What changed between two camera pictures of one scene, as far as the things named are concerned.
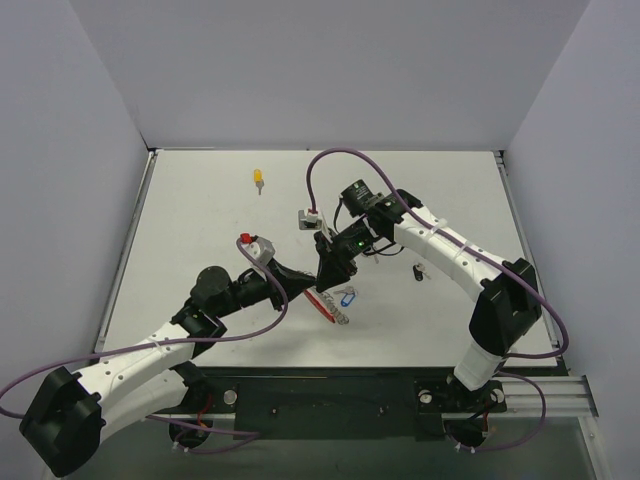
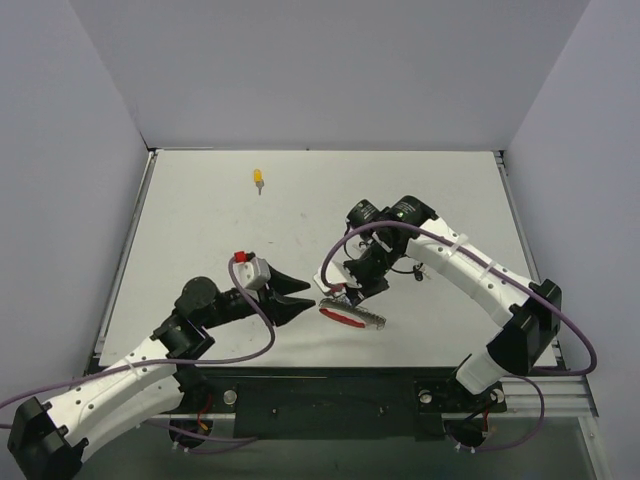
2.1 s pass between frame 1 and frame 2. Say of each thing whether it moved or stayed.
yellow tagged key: stayed
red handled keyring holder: moved
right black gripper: moved
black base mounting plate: stayed
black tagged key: stayed
